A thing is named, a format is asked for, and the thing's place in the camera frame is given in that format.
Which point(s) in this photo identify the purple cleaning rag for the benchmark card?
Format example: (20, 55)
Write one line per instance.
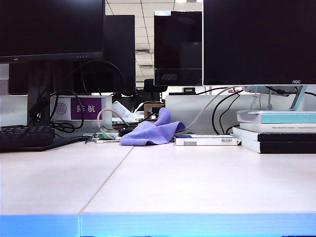
(148, 134)

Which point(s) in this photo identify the wooden desk organizer box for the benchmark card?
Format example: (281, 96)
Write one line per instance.
(153, 105)

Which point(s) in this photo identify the silver monitor stand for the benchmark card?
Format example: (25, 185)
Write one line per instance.
(187, 108)

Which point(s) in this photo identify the green white medicine box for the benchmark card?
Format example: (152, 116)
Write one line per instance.
(123, 121)

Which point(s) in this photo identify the black computer mouse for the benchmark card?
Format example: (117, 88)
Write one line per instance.
(124, 130)

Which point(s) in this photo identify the white lotion tube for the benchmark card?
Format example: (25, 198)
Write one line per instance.
(121, 109)

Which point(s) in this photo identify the small white connector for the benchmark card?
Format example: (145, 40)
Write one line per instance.
(106, 141)

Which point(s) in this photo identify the blue white medicine box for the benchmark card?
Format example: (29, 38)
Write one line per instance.
(209, 142)

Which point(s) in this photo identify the purple name card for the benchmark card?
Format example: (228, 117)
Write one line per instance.
(86, 108)

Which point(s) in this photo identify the small AOC monitor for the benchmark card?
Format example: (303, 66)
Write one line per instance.
(177, 44)

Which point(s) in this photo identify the dark monitor back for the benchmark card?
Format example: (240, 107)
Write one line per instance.
(121, 49)

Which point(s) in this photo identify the clear acrylic sign holder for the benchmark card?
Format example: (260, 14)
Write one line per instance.
(60, 108)

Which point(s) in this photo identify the black monitor stand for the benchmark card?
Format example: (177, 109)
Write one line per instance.
(38, 98)

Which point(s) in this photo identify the teal white book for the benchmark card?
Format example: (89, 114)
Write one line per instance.
(284, 118)

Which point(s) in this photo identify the white book with printed spine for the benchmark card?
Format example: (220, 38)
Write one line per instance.
(284, 128)

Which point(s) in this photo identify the large AOC monitor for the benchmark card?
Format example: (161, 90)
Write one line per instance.
(259, 37)

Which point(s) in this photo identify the black keyboard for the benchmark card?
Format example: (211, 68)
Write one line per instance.
(24, 138)

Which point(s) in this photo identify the white monitor stand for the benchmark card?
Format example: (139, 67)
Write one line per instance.
(297, 98)

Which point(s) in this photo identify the black monitor with thick bezel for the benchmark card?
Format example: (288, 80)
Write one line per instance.
(49, 24)

